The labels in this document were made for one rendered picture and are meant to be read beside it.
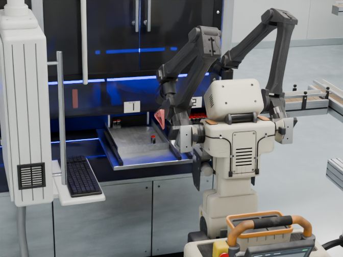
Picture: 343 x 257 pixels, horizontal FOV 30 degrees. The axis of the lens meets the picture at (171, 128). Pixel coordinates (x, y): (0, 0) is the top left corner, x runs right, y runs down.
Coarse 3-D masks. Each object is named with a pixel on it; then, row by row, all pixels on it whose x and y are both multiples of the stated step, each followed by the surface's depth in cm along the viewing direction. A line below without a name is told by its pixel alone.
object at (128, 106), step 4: (124, 104) 330; (128, 104) 331; (132, 104) 332; (136, 104) 332; (124, 108) 331; (128, 108) 332; (132, 108) 333; (136, 108) 333; (124, 112) 332; (128, 112) 333
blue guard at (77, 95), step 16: (96, 80) 322; (112, 80) 324; (128, 80) 326; (144, 80) 329; (208, 80) 339; (64, 96) 320; (80, 96) 322; (96, 96) 325; (112, 96) 327; (128, 96) 330; (144, 96) 332; (192, 96) 340; (80, 112) 326; (96, 112) 328
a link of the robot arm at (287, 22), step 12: (276, 12) 274; (288, 12) 277; (288, 24) 270; (288, 36) 272; (276, 48) 274; (288, 48) 273; (276, 60) 274; (276, 72) 273; (276, 84) 274; (264, 96) 274; (264, 108) 274
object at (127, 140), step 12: (108, 132) 331; (120, 132) 336; (132, 132) 337; (144, 132) 337; (156, 132) 337; (120, 144) 321; (132, 144) 322; (144, 144) 314; (156, 144) 315; (168, 144) 317
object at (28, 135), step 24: (0, 24) 258; (24, 24) 259; (0, 48) 249; (24, 48) 251; (0, 72) 265; (24, 72) 254; (0, 96) 284; (24, 96) 258; (48, 96) 266; (0, 120) 306; (24, 120) 261; (48, 120) 265; (24, 144) 265; (48, 144) 269; (24, 168) 269; (48, 168) 272; (24, 192) 273; (48, 192) 276
